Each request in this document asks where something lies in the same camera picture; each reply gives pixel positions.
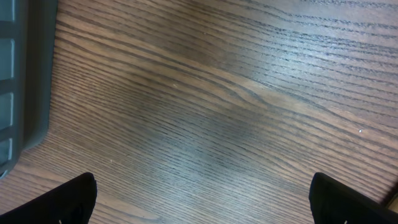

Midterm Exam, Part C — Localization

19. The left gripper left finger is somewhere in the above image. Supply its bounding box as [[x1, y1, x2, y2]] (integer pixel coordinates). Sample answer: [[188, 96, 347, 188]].
[[1, 172, 97, 224]]

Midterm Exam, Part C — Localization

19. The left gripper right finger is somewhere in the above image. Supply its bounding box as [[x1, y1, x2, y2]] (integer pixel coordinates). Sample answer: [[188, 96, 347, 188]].
[[308, 172, 397, 224]]

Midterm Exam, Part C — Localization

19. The grey plastic shopping basket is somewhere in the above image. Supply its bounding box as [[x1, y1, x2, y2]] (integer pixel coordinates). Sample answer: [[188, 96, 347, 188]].
[[1, 0, 58, 177]]

